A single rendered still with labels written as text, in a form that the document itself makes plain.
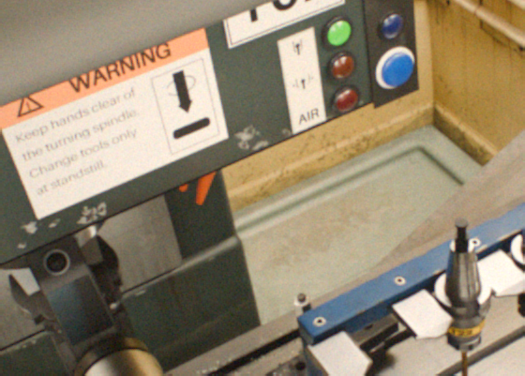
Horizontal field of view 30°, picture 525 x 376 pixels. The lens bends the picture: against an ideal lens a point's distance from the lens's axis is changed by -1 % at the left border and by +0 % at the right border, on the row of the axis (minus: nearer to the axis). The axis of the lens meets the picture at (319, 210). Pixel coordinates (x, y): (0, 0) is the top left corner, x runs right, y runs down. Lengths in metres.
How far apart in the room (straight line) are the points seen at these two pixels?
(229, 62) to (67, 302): 0.27
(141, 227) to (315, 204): 0.71
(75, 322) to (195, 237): 0.86
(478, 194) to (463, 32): 0.39
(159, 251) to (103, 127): 0.96
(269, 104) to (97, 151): 0.14
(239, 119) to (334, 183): 1.51
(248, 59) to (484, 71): 1.42
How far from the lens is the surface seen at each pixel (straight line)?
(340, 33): 0.76
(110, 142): 0.72
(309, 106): 0.78
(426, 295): 1.14
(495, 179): 1.95
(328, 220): 2.20
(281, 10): 0.73
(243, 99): 0.75
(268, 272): 2.10
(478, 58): 2.13
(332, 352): 1.09
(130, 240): 1.62
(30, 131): 0.69
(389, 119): 2.31
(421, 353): 1.50
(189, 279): 1.75
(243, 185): 2.19
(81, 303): 0.88
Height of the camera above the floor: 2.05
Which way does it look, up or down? 41 degrees down
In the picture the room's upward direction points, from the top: 9 degrees counter-clockwise
